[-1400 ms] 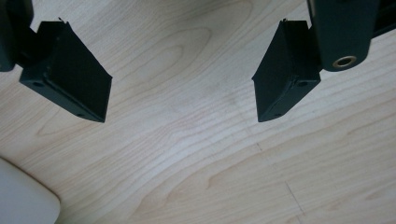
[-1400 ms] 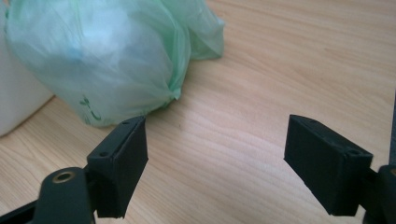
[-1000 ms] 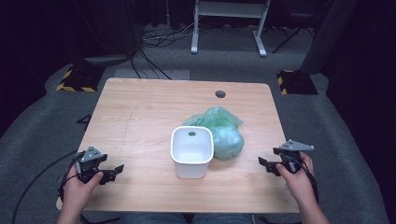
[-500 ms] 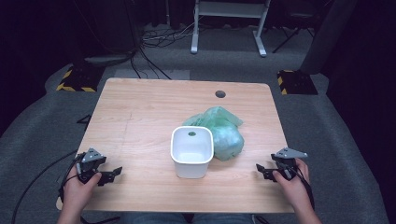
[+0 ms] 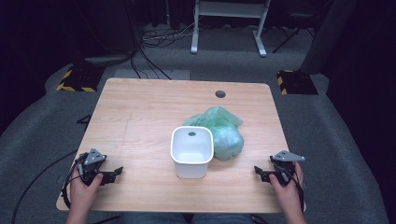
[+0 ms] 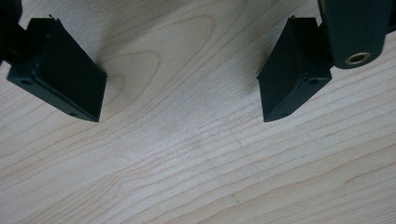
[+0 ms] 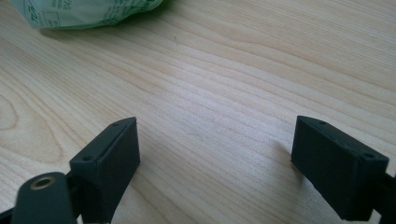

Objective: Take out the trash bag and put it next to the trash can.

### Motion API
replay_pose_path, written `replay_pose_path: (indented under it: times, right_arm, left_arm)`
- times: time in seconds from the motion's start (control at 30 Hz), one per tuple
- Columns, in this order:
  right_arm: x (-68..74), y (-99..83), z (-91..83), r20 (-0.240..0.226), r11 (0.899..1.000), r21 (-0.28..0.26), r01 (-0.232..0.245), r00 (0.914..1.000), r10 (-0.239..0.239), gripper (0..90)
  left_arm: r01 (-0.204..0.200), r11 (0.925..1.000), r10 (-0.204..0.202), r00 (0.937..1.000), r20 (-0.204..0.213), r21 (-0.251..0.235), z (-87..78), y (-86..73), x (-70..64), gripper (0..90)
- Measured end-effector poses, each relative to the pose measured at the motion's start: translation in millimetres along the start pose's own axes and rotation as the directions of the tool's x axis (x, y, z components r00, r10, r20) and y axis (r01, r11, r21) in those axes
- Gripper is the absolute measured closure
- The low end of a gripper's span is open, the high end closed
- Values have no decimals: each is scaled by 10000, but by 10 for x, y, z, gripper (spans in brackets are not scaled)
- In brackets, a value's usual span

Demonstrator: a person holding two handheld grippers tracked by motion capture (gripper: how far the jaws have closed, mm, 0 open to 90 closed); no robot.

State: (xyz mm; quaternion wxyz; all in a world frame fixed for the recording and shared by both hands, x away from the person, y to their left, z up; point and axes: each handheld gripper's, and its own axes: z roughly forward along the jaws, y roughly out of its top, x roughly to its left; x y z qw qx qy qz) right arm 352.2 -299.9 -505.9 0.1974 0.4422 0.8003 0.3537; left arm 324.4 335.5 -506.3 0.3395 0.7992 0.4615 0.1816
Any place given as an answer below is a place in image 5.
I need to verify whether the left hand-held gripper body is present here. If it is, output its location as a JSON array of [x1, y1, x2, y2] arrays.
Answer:
[[74, 147, 108, 188]]

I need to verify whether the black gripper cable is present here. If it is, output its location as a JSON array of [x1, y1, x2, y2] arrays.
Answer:
[[274, 163, 306, 213], [10, 150, 82, 224]]

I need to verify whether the person's left hand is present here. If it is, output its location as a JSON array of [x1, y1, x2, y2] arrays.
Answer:
[[68, 167, 104, 217]]

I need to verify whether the grey pillar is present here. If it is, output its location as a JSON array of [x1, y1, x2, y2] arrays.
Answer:
[[299, 0, 360, 76]]

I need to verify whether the green plastic bag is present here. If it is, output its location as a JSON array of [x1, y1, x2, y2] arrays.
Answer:
[[181, 105, 246, 162]]

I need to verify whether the black table bracket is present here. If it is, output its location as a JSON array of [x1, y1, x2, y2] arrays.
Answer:
[[76, 114, 93, 126]]

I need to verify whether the white metal stand frame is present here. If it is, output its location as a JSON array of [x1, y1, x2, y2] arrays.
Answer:
[[190, 0, 272, 59]]

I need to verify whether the bundle of floor cables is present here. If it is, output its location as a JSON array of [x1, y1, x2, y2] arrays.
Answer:
[[124, 18, 200, 80]]

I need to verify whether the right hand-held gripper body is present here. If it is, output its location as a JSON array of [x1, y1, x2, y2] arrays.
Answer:
[[268, 149, 306, 188]]

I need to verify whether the white plastic bin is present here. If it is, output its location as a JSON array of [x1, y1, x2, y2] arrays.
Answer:
[[169, 125, 216, 180]]

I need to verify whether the person's right hand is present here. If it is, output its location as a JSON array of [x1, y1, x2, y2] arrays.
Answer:
[[268, 161, 305, 217]]

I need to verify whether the black tripod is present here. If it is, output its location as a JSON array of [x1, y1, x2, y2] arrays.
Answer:
[[272, 25, 316, 54]]

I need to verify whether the yellow black striped base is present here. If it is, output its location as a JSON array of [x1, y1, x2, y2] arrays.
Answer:
[[55, 64, 106, 93], [276, 69, 319, 96]]

